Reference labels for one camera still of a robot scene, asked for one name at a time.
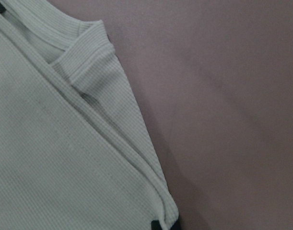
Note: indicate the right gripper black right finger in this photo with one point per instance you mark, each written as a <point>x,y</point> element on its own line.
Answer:
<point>176,225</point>

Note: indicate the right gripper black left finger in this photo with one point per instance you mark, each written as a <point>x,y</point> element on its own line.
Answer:
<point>155,225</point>

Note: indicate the olive green long-sleeve shirt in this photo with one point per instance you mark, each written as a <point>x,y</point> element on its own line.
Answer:
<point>75,153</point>

